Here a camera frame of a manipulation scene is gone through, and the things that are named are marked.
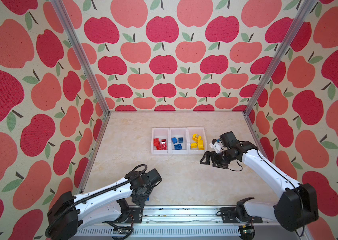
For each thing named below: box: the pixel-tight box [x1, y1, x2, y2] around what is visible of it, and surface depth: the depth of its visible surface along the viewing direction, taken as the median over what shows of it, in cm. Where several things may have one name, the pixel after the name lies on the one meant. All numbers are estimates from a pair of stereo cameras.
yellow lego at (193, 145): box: [190, 142, 198, 149], surface depth 100 cm
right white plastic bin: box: [187, 127, 208, 155], surface depth 101 cm
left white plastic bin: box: [151, 127, 170, 155], surface depth 100 cm
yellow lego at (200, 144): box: [198, 140, 204, 149], surface depth 100 cm
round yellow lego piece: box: [192, 134, 203, 142], surface depth 104 cm
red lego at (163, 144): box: [160, 139, 168, 150], surface depth 100 cm
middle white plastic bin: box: [169, 127, 188, 154], surface depth 102 cm
